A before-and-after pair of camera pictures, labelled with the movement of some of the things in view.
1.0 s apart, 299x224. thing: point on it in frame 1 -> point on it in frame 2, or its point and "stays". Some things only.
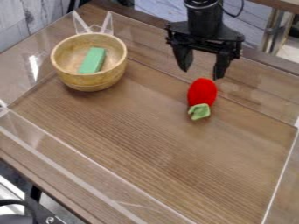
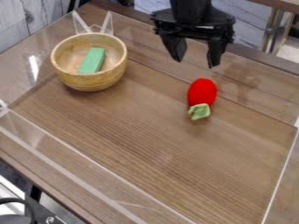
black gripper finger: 224,59 -> 217,45
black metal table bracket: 37,213 stays
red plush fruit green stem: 202,91 stays
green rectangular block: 93,60 stays
